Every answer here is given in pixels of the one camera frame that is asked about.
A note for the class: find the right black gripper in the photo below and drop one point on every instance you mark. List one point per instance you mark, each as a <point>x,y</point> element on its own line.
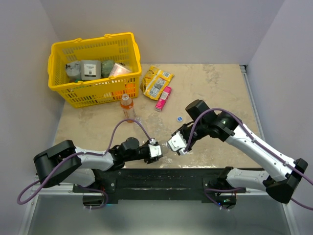
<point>184,126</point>

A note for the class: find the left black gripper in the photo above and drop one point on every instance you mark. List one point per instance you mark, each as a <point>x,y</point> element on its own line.
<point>152,159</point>

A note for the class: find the clear bottle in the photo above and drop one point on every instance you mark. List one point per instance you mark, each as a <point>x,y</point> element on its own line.
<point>138,124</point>
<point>165,149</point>

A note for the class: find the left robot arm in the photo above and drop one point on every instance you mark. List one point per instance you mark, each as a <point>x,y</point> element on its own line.
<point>67,163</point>

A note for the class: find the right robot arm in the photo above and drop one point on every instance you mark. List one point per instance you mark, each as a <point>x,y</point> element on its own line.
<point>280,174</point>

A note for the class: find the orange drink bottle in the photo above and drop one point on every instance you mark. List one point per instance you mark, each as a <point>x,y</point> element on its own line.
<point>127,105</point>

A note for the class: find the pink carton box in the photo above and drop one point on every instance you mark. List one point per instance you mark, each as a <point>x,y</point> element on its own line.
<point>163,99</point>

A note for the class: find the yellow snack bag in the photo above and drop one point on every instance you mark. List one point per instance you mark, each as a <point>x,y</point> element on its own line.
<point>154,82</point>

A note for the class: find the pink packaged item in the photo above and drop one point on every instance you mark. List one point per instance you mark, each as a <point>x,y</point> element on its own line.
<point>119,69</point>

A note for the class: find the yellow plastic shopping basket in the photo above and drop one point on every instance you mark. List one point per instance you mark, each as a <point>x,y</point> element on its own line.
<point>120,47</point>

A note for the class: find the green round item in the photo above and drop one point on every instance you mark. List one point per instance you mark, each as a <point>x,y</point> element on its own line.
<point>106,68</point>

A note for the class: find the grey box in basket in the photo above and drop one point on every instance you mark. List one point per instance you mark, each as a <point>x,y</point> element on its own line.
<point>90,70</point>

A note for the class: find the grey bag in basket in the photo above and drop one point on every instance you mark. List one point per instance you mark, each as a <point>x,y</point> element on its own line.
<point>73,70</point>

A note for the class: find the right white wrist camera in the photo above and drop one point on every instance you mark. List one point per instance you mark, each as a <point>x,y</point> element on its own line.
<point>177,143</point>

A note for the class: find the black base frame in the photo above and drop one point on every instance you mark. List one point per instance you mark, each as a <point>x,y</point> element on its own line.
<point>178,184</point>

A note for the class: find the aluminium rail frame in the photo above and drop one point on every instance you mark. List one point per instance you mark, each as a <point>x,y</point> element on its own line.
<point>60,211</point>

